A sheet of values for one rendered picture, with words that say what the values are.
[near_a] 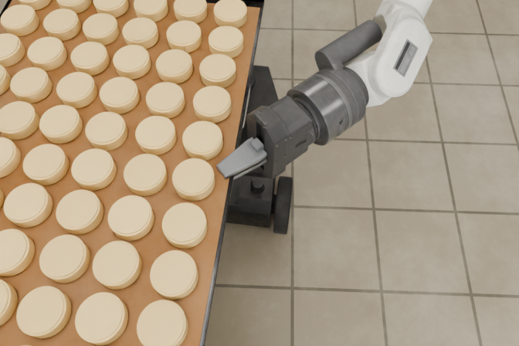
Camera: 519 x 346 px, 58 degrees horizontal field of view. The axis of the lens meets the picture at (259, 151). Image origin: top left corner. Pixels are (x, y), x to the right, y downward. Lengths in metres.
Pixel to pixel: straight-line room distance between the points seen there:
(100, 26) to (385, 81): 0.41
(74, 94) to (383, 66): 0.41
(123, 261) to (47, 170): 0.16
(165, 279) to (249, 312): 1.12
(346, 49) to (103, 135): 0.33
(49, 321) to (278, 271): 1.19
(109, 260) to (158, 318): 0.08
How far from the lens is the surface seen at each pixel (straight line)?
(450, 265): 1.79
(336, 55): 0.64
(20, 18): 0.80
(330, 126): 0.60
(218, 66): 0.65
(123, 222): 0.56
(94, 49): 0.71
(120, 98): 0.65
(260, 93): 1.79
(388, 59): 0.63
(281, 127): 0.55
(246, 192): 1.53
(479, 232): 1.88
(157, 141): 0.59
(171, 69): 0.66
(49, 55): 0.73
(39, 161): 0.63
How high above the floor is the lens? 1.59
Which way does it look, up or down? 60 degrees down
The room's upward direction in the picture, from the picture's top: straight up
